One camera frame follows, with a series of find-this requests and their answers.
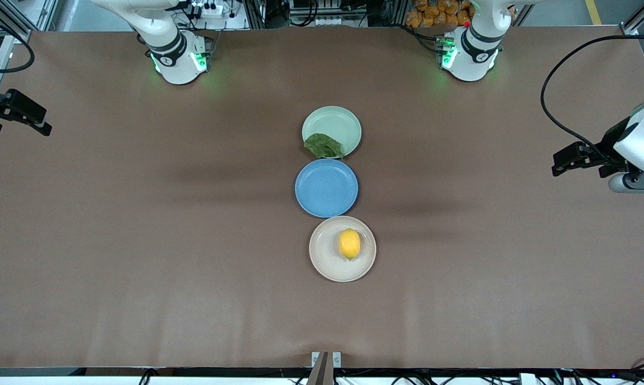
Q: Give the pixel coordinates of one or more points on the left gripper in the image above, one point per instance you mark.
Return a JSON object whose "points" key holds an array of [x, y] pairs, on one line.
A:
{"points": [[609, 146]]}

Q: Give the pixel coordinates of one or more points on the yellow lemon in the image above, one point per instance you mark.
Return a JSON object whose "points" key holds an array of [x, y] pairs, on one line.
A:
{"points": [[349, 244]]}

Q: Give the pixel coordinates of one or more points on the green lettuce leaf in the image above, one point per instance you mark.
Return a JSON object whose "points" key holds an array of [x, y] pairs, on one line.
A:
{"points": [[323, 145]]}

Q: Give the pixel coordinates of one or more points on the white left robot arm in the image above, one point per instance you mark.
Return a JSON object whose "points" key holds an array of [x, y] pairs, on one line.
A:
{"points": [[471, 53]]}

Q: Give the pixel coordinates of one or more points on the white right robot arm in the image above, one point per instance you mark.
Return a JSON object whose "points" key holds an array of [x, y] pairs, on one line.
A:
{"points": [[175, 51]]}

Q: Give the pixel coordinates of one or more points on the white power strip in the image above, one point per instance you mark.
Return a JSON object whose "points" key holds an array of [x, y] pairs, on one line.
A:
{"points": [[208, 9]]}

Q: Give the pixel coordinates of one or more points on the bag of orange snacks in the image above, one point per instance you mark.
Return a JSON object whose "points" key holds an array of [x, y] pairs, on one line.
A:
{"points": [[436, 13]]}

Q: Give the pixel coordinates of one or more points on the white power adapter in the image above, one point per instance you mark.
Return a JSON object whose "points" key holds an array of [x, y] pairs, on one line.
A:
{"points": [[528, 379]]}

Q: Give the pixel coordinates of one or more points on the pale green plate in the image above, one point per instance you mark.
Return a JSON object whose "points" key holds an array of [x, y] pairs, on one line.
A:
{"points": [[335, 125]]}

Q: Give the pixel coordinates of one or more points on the blue plate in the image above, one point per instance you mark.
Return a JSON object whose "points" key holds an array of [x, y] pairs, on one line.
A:
{"points": [[326, 188]]}

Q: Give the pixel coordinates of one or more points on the beige plate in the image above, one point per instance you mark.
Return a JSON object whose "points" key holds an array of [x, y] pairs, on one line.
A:
{"points": [[327, 256]]}

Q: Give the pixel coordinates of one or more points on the aluminium frame post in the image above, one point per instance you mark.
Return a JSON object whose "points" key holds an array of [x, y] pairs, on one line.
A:
{"points": [[12, 16], [642, 16]]}

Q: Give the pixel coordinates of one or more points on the metal table edge bracket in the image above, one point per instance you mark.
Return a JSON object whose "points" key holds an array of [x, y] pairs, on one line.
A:
{"points": [[325, 363]]}

